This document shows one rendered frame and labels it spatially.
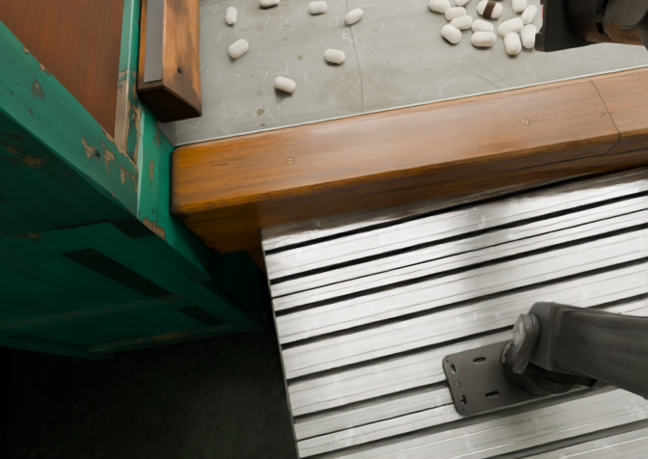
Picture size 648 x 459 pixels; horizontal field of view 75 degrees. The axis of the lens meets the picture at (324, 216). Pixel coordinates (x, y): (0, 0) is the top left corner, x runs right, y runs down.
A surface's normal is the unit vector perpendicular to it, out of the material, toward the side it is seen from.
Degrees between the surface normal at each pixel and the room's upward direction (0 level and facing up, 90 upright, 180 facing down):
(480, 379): 0
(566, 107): 0
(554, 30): 49
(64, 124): 90
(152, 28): 0
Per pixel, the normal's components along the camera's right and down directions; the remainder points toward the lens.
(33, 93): 0.99, -0.16
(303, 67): -0.08, -0.40
